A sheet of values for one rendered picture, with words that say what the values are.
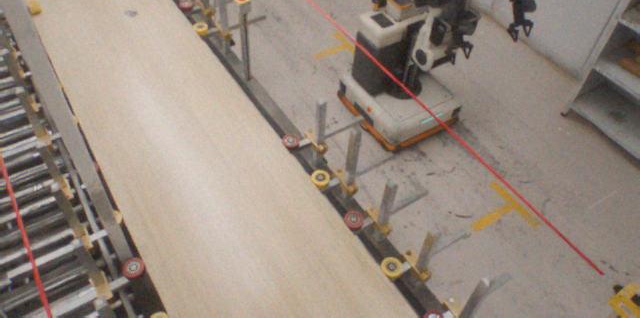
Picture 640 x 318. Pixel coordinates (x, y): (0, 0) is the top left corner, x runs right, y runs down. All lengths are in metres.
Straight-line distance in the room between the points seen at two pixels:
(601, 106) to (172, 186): 3.17
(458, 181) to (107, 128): 2.19
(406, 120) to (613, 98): 1.71
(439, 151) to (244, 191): 1.83
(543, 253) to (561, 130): 1.12
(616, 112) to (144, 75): 3.26
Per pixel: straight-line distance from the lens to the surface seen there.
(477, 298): 1.92
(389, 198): 2.07
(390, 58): 3.41
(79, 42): 3.13
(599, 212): 3.81
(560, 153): 4.03
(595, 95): 4.41
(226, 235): 2.11
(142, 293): 2.50
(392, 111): 3.49
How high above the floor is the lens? 2.69
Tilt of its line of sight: 48 degrees down
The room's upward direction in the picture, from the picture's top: 4 degrees clockwise
